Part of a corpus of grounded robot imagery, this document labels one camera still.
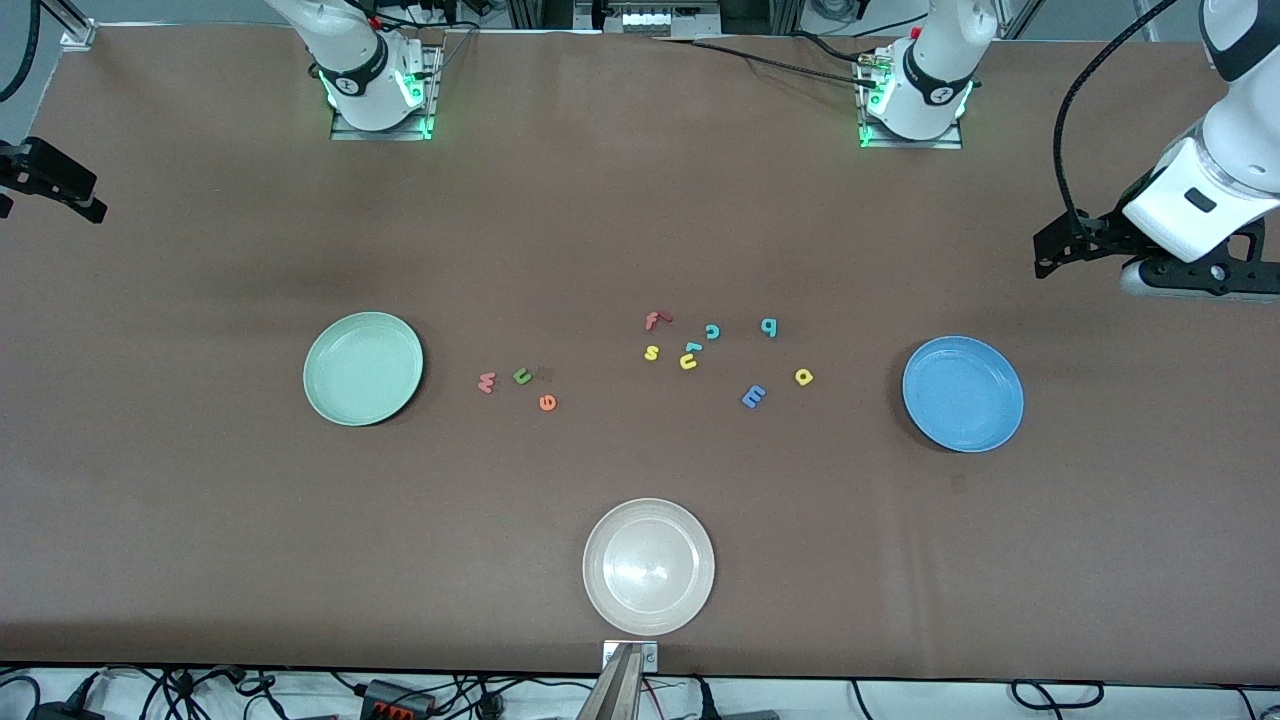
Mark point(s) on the orange black connector block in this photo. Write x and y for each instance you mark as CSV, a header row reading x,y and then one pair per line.
x,y
395,702

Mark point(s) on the blue plate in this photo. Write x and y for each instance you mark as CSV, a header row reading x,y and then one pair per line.
x,y
963,393

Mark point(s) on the light green plate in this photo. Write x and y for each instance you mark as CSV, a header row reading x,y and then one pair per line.
x,y
363,369

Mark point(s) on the aluminium frame structure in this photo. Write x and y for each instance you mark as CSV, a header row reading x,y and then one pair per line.
x,y
540,12

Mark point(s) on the black left camera mount bracket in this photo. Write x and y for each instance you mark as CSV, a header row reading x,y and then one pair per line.
x,y
1190,275

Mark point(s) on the red foam letter f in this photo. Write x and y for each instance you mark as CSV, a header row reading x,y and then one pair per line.
x,y
653,321

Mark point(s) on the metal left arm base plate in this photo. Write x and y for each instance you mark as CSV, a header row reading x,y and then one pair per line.
x,y
950,143

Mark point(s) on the white plate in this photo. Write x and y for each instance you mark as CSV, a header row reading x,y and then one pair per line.
x,y
649,566

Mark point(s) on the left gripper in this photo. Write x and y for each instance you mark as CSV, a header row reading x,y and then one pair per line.
x,y
1103,233

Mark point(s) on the aluminium camera support beam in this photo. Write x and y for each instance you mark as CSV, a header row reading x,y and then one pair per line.
x,y
615,695

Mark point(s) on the black plug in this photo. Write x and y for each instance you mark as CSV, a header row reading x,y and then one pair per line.
x,y
706,705

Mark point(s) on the white power strip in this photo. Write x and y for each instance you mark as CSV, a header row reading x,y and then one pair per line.
x,y
660,20

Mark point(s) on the silver camera mount bracket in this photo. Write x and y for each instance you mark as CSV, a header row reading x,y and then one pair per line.
x,y
650,655

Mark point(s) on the blue foam letter m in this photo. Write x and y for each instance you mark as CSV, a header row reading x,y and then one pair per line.
x,y
753,397

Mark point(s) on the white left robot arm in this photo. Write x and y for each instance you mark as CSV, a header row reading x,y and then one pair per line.
x,y
935,60

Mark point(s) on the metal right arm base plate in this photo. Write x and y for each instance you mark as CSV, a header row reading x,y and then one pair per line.
x,y
345,133

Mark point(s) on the aluminium corner profile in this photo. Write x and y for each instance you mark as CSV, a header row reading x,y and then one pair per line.
x,y
75,32

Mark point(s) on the pink foam letter w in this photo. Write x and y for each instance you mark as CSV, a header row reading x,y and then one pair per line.
x,y
487,383

